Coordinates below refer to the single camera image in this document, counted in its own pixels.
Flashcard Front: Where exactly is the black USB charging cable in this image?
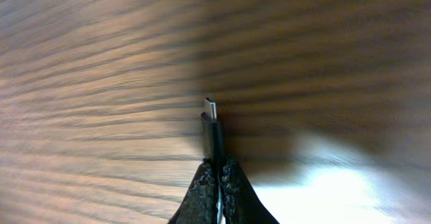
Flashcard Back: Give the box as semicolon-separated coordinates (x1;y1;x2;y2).
200;97;226;224

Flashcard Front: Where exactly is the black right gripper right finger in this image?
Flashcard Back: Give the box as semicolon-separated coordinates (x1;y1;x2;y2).
220;158;279;224

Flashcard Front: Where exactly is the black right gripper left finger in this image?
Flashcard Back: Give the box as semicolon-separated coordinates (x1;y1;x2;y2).
168;158;218;224

